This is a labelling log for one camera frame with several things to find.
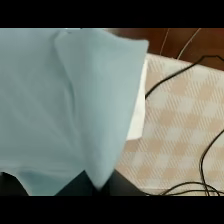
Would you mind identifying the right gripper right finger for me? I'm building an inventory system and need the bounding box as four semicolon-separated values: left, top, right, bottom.
100;169;148;197

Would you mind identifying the black cable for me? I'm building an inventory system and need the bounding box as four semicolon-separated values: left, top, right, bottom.
144;54;224;100
159;129;224;197

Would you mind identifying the grey shirt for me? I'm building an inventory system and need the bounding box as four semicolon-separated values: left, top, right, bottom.
0;28;150;197

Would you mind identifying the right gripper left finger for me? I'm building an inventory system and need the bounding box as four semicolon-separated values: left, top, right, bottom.
54;169;101;197

